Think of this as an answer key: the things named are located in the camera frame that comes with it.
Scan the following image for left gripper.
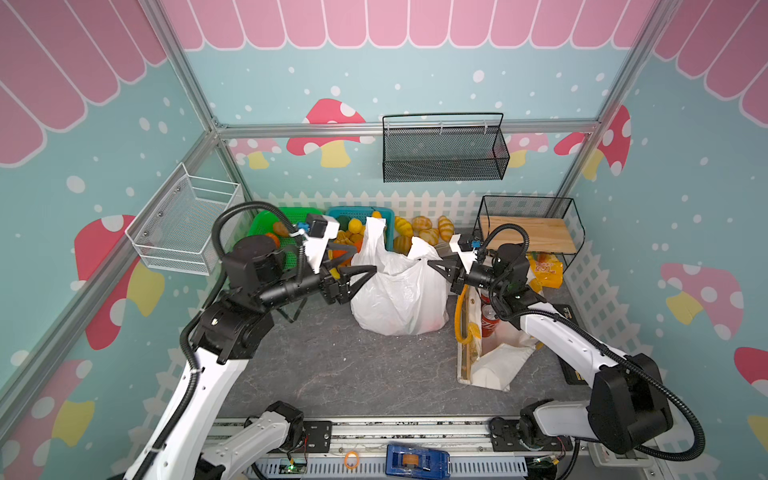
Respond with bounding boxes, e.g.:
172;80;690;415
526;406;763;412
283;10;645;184
261;243;379;309

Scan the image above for white plastic grocery bag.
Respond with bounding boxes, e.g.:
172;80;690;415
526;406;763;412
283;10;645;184
351;217;449;336

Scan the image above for red soda can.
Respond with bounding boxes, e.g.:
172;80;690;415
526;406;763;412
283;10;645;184
481;304;501;338

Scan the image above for white tote bag yellow handles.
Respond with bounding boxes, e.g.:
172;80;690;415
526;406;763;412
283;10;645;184
454;287;538;392

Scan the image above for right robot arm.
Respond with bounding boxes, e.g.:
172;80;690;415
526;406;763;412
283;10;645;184
428;223;706;462

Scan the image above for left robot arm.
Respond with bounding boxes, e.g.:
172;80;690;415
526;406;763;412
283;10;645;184
122;201;377;479

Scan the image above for croissant bread centre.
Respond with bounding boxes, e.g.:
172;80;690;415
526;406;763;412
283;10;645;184
418;228;440;246

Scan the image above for bread roll lower left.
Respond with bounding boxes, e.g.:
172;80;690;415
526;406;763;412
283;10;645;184
393;235;412;255

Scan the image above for bread roll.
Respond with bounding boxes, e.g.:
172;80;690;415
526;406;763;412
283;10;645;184
437;216;455;243
393;235;412;255
394;216;414;237

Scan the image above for bread roll right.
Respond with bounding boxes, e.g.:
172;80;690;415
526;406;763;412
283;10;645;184
437;216;455;243

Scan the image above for yellow lemon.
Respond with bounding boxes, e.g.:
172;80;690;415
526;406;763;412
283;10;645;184
348;218;364;234

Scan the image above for teal plastic basket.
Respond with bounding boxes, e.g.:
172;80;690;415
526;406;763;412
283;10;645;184
326;206;395;253

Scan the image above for round bread bun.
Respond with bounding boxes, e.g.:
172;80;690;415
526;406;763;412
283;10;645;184
411;216;433;231

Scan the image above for yellow snack package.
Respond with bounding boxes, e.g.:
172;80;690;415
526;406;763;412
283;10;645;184
528;252;564;289

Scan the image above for brown potato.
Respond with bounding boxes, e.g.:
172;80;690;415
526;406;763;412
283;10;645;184
272;221;291;238

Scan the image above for green plastic basket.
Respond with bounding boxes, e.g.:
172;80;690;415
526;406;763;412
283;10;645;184
248;207;323;271

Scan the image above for black wire shelf wooden board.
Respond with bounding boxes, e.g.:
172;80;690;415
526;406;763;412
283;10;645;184
473;195;586;269

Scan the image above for black mesh wall basket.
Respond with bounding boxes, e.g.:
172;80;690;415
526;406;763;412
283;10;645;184
381;112;510;183

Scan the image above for blue device on rail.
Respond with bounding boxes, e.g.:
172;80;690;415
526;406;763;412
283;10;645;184
385;444;451;480

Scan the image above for white wire wall basket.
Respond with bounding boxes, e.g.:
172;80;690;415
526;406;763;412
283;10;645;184
125;164;244;276

